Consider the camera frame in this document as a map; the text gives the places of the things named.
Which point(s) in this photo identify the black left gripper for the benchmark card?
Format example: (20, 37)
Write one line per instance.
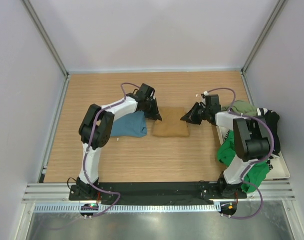
(154, 112)

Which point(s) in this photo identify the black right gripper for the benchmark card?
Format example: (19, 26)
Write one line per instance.
(190, 116)

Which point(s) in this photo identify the tan garment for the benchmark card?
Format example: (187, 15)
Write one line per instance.
(170, 126)

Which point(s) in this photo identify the blue tank top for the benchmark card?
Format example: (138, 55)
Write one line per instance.
(133, 125)

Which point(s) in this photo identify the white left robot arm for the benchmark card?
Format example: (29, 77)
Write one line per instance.
(96, 128)

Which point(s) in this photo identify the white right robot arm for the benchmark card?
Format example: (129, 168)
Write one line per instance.
(253, 140)

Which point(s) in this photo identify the olive green garment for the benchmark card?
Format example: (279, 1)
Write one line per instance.
(243, 107)

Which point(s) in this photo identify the black garment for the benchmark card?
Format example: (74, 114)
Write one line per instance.
(272, 119)

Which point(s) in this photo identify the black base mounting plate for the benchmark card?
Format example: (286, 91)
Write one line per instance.
(169, 193)

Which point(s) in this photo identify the white laundry tray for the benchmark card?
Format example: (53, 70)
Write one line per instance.
(280, 170)

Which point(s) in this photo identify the white slotted cable duct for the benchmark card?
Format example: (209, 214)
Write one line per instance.
(89, 208)

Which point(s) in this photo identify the right aluminium frame post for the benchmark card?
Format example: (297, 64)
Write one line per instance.
(275, 13)

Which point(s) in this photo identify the aluminium frame post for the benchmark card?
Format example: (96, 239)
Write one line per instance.
(45, 37)
(275, 13)

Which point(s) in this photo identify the left aluminium frame post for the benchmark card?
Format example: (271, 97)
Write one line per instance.
(45, 37)

